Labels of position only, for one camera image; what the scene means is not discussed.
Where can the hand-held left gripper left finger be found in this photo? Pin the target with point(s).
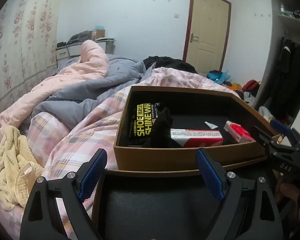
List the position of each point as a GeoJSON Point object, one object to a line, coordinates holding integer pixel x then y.
{"type": "Point", "coordinates": [94, 170]}

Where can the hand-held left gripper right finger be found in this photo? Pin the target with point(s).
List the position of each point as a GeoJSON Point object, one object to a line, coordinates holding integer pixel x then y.
{"type": "Point", "coordinates": [210, 175]}

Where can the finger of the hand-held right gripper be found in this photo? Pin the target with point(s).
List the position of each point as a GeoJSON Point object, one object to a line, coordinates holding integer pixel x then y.
{"type": "Point", "coordinates": [280, 126]}
{"type": "Point", "coordinates": [266, 141]}

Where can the small red tissue pack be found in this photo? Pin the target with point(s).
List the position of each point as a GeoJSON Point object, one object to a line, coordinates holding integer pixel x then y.
{"type": "Point", "coordinates": [238, 132]}

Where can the deep brown cardboard box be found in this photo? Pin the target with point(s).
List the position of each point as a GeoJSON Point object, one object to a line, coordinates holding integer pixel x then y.
{"type": "Point", "coordinates": [180, 158]}

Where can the long red white tissue pack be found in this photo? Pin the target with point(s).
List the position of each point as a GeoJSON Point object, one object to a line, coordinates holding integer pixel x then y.
{"type": "Point", "coordinates": [197, 137]}

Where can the shallow brown cardboard box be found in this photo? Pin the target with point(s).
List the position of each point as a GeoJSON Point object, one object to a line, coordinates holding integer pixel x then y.
{"type": "Point", "coordinates": [152, 205]}

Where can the black sock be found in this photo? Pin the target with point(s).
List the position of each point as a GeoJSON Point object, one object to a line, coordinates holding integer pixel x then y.
{"type": "Point", "coordinates": [162, 130]}

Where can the black shoe wipes packet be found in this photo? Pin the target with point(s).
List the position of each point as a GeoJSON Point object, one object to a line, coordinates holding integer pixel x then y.
{"type": "Point", "coordinates": [142, 125]}

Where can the person's right hand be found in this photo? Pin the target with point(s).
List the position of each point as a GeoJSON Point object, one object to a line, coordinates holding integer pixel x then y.
{"type": "Point", "coordinates": [285, 188]}

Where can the white plastic bag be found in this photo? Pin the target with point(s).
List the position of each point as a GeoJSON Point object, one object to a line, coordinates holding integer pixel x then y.
{"type": "Point", "coordinates": [266, 113]}

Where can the pink plaid duvet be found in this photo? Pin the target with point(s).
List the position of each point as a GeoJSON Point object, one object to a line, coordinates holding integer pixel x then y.
{"type": "Point", "coordinates": [89, 135]}

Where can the hanging black clothes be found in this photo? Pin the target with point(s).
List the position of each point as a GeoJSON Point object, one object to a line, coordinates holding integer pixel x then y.
{"type": "Point", "coordinates": [290, 80]}

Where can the white pouch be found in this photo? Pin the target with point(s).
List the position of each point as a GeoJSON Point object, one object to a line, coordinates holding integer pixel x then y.
{"type": "Point", "coordinates": [211, 125]}

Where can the red backpack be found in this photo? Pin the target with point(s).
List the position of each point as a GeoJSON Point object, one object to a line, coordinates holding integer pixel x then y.
{"type": "Point", "coordinates": [251, 85]}

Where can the orange clothes pile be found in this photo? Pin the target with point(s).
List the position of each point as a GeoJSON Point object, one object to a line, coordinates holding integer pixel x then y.
{"type": "Point", "coordinates": [232, 86]}

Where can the grey quilt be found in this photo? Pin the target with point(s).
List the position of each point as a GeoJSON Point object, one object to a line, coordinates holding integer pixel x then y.
{"type": "Point", "coordinates": [94, 90]}

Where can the blue bag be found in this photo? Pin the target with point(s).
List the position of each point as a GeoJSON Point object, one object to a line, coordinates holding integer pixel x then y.
{"type": "Point", "coordinates": [216, 75]}

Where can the yellow towel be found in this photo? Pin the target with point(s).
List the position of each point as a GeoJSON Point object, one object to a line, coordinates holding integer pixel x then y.
{"type": "Point", "coordinates": [12, 165]}

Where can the white shelf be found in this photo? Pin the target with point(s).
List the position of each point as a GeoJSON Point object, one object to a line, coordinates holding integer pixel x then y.
{"type": "Point", "coordinates": [292, 21]}

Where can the black printed bag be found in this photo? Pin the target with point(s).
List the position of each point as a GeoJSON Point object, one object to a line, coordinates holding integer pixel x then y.
{"type": "Point", "coordinates": [297, 14]}

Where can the clear bottle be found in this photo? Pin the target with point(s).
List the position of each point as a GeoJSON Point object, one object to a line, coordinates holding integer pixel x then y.
{"type": "Point", "coordinates": [282, 8]}

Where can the black clothes pile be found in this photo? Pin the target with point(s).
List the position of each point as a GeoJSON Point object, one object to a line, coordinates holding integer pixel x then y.
{"type": "Point", "coordinates": [170, 62]}

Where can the cream door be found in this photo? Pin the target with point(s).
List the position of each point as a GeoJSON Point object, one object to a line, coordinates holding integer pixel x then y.
{"type": "Point", "coordinates": [207, 30]}

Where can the white desk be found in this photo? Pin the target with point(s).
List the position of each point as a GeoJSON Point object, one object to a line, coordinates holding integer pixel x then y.
{"type": "Point", "coordinates": [64, 52]}

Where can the black device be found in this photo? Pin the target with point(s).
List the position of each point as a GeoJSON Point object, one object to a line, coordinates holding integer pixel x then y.
{"type": "Point", "coordinates": [77, 37]}

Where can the small cardboard box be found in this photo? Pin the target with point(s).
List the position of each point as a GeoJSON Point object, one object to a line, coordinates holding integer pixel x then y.
{"type": "Point", "coordinates": [99, 33]}

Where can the floral curtain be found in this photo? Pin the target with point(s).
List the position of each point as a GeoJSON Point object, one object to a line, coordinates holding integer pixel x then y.
{"type": "Point", "coordinates": [22, 42]}

